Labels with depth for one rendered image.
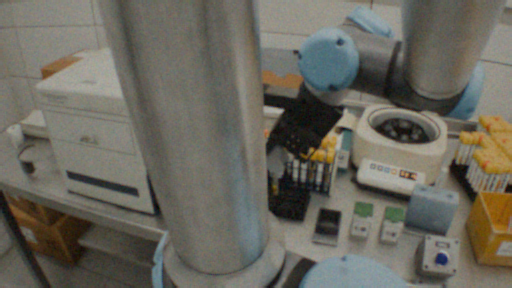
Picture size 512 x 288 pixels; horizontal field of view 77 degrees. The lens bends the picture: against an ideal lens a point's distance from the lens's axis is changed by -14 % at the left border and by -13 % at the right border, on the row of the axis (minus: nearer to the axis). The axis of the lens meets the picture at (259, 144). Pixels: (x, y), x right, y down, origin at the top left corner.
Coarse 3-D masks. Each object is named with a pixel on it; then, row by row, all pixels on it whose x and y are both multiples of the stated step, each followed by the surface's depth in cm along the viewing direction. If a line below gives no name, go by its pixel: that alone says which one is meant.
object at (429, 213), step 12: (420, 192) 74; (432, 192) 74; (444, 192) 74; (456, 192) 74; (420, 204) 74; (432, 204) 73; (444, 204) 72; (456, 204) 71; (408, 216) 77; (420, 216) 76; (432, 216) 74; (444, 216) 73; (408, 228) 77; (420, 228) 77; (432, 228) 76; (444, 228) 74
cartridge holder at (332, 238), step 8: (320, 208) 80; (320, 216) 80; (328, 216) 80; (336, 216) 80; (320, 224) 76; (328, 224) 79; (336, 224) 79; (320, 232) 77; (328, 232) 76; (336, 232) 75; (312, 240) 76; (320, 240) 75; (328, 240) 75; (336, 240) 75
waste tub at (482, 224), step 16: (480, 192) 73; (496, 192) 73; (480, 208) 71; (496, 208) 75; (480, 224) 70; (496, 224) 77; (480, 240) 69; (496, 240) 64; (480, 256) 67; (496, 256) 66
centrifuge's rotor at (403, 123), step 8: (392, 120) 99; (400, 120) 99; (408, 120) 99; (376, 128) 98; (384, 128) 96; (392, 128) 97; (400, 128) 94; (408, 128) 93; (416, 128) 96; (392, 136) 92; (400, 136) 93; (408, 136) 92; (416, 136) 92; (424, 136) 92
